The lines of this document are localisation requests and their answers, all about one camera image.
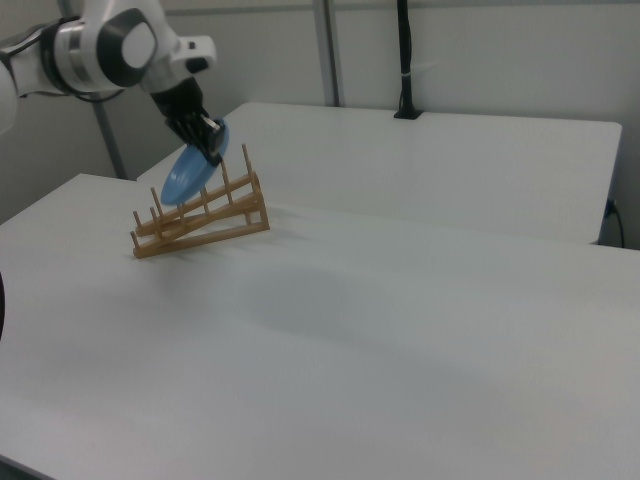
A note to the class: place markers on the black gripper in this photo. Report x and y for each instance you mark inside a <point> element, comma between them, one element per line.
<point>180,102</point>

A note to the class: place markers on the white side table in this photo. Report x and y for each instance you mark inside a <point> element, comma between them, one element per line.
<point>425,165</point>

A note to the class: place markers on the slim grey metal frame post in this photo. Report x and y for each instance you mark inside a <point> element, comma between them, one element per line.
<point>110,145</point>

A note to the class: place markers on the black camera pole with base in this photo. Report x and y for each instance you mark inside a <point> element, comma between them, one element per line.
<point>406,50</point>

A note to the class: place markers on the blue plate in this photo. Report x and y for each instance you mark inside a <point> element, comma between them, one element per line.
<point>187,177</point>

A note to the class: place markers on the wide grey metal frame post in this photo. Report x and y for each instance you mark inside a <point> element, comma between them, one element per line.
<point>330,50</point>

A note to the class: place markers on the wooden plate rack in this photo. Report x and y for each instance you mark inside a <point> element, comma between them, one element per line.
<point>215,225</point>

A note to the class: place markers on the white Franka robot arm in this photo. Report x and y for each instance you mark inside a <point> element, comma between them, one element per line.
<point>100,50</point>

